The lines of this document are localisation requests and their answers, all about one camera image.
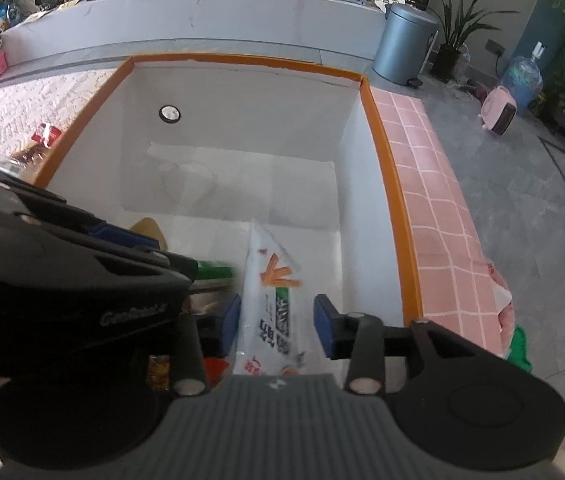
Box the white snack packet orange sticks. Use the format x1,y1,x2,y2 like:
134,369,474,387
232,217,324,377

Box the white lace tablecloth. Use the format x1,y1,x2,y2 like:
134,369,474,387
0,66,119,461

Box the small green snack packet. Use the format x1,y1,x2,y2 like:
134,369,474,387
194,260,236,281

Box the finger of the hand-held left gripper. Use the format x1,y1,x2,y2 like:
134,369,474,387
27,214,198,283
0,154,161,252

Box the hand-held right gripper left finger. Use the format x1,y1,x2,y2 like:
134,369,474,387
171,294,242,397

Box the orange patterned chip packet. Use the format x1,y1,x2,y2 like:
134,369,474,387
0,122,64,182

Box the green cloth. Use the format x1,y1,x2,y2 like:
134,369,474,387
505,324,534,374

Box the red snack packet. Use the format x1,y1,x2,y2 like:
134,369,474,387
148,355,229,392

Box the white marble tv console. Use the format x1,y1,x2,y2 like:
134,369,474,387
0,0,389,70

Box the blue water jug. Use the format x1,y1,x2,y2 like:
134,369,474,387
501,42,545,112

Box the grey pedal trash can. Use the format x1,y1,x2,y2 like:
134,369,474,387
372,2,440,87

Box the pink space heater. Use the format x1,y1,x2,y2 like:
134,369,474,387
477,85,518,137

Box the tall long-leaf potted plant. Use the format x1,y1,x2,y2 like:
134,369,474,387
421,0,522,82

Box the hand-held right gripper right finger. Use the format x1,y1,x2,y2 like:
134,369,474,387
314,294,506,396

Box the orange cardboard box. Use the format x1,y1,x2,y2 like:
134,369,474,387
32,52,424,377

